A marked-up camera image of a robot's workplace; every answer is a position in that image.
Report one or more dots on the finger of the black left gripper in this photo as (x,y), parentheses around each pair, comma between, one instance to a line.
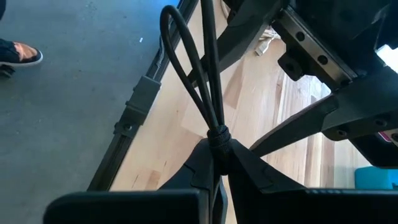
(357,109)
(245,28)

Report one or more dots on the person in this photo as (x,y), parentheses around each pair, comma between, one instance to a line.
(18,53)

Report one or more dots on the blue plastic bin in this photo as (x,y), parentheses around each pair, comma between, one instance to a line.
(376,179)

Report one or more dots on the black aluminium table frame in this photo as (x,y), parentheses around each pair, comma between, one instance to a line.
(109,161)

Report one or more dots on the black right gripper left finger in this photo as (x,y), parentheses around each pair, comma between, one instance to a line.
(186,193)

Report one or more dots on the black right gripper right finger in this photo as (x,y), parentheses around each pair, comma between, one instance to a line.
(255,186)

